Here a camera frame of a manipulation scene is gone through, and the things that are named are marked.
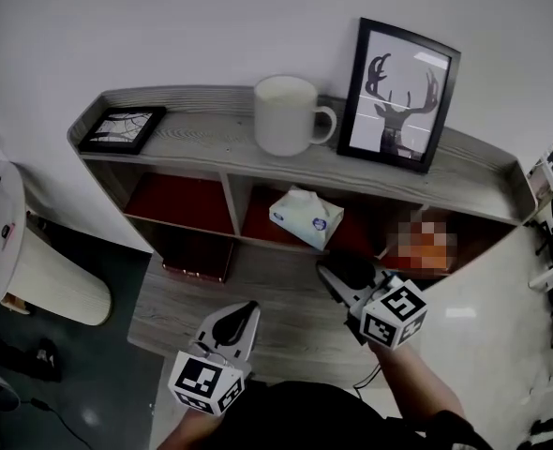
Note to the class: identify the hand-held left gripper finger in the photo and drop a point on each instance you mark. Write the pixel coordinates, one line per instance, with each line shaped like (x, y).
(206, 331)
(250, 340)

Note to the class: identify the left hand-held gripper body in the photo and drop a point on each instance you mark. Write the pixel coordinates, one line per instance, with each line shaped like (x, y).
(201, 382)

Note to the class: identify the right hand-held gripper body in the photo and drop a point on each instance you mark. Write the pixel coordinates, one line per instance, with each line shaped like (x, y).
(393, 314)

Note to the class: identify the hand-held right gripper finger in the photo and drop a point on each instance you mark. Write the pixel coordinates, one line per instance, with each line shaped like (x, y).
(356, 270)
(344, 293)

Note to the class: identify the orange tissues pack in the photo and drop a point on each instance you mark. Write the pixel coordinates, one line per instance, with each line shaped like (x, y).
(422, 246)

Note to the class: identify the white tissues pack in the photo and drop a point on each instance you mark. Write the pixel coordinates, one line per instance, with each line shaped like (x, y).
(304, 218)

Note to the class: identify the grey wooden desk with hutch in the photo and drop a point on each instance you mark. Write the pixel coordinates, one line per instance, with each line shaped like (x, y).
(211, 143)

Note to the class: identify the person's right forearm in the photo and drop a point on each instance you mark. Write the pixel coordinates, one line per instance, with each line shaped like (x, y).
(412, 378)

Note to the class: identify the person's left forearm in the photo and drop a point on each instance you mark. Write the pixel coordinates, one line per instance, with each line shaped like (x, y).
(187, 431)

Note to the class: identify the dark red book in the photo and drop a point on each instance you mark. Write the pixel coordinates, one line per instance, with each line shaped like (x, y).
(197, 263)

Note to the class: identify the person's black clothing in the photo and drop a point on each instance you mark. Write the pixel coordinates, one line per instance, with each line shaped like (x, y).
(314, 420)

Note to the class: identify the white round vanity table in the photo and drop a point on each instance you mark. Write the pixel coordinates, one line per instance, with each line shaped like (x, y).
(56, 279)

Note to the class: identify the white mug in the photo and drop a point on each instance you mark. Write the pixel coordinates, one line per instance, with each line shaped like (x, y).
(283, 117)

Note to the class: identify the black framed deer picture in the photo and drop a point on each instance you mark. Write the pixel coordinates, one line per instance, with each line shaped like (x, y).
(398, 96)

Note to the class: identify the small pink black item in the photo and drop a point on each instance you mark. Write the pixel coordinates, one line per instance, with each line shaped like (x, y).
(7, 231)

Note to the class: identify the small black picture frame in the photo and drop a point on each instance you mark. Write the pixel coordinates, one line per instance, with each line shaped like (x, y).
(122, 128)

